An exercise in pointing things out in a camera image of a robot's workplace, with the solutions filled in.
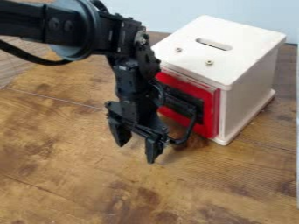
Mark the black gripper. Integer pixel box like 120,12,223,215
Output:
104,92,171,165

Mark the red drawer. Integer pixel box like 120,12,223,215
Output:
156,72,220,138

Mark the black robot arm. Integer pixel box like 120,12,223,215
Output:
0,0,168,163

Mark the white wooden cabinet box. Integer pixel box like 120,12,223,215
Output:
154,15,286,145

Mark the black metal drawer handle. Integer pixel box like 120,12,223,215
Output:
160,84,204,145

